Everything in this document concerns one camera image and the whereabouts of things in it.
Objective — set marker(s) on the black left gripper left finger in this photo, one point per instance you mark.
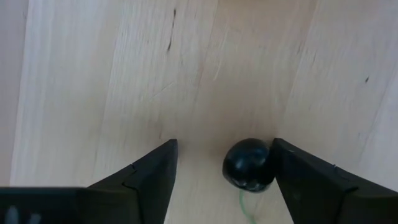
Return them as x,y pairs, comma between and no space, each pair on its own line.
146,193

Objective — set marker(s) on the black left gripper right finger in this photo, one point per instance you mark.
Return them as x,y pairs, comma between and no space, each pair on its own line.
317,193

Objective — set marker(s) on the round black berry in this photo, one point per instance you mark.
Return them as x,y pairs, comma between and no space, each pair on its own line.
248,165

